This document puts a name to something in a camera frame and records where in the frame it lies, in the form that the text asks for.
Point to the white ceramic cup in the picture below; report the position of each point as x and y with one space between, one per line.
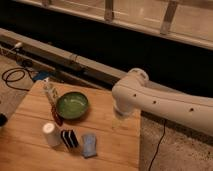
51 134

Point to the wooden table board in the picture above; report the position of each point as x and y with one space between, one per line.
23 146

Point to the black white striped eraser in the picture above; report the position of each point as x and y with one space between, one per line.
69 138

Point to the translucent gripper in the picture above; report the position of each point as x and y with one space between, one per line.
118 120

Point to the blue sponge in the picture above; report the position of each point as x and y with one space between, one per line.
89 145

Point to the green ceramic bowl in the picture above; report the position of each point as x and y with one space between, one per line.
72 105

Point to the black object at left edge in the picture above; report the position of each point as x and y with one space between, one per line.
3 119

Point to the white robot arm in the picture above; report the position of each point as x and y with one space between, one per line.
131 92

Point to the white plug on rail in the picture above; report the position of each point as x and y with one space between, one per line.
18 45

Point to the red handled tool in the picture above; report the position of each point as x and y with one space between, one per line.
52 96

